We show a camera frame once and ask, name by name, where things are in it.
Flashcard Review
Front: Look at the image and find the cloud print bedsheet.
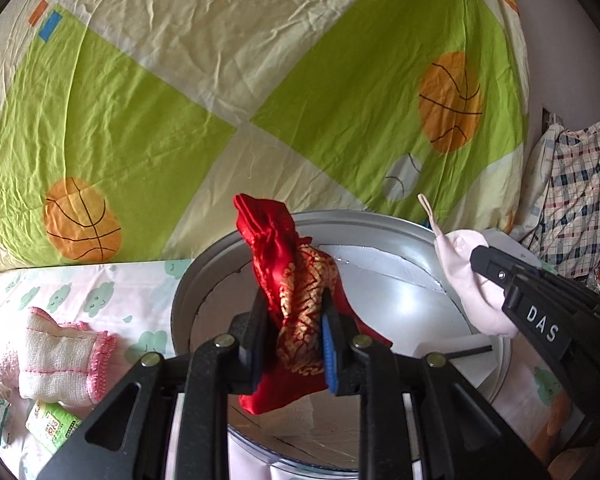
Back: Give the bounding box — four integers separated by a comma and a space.
0, 257, 573, 480

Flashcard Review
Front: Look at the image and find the plaid cloth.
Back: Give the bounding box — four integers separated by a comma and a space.
510, 117, 600, 281

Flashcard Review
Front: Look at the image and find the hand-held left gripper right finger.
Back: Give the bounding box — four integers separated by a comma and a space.
320, 292, 541, 480

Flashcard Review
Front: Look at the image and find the pale pink cloth pouch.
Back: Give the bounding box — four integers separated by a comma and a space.
417, 192, 521, 338

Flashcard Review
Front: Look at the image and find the green cream basketball print quilt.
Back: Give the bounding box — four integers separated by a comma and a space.
0, 0, 531, 277

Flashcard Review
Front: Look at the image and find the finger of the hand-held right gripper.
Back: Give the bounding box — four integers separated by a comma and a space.
469, 244, 543, 297

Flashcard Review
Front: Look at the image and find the white pink knitted sock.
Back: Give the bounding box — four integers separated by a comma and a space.
17, 307, 117, 407

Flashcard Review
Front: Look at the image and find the green snack packet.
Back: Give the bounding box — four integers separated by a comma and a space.
25, 400, 83, 456

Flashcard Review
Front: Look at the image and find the round metal tin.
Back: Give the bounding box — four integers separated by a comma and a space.
171, 210, 513, 480

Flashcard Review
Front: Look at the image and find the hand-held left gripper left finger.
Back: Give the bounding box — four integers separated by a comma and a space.
37, 290, 276, 480

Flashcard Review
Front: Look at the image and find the red pouch with gold pattern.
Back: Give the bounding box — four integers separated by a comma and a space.
233, 193, 394, 417

